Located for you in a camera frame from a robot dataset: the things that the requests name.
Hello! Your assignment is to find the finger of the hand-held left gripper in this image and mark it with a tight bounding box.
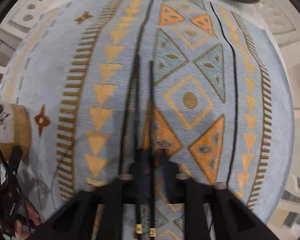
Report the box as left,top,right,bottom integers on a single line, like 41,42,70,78
6,146,23,178

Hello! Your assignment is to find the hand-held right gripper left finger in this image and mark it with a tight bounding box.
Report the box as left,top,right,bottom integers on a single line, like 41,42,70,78
42,150,150,240

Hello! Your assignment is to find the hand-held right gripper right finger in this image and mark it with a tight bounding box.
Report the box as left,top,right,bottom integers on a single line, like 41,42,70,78
160,150,275,240

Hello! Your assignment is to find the bamboo utensil holder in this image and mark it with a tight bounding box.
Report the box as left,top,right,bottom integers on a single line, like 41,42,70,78
0,97,32,161

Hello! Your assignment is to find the black chopstick with gold band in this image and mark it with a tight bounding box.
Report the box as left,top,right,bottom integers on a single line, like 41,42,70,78
149,60,158,238
134,54,144,234

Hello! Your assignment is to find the person's left hand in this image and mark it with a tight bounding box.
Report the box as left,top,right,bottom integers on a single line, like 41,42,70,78
14,200,42,240

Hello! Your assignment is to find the patterned blue tablecloth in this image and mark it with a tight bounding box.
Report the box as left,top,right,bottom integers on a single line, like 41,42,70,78
0,0,295,240

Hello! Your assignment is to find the black cable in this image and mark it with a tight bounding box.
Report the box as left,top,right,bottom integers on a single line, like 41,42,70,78
0,127,32,232

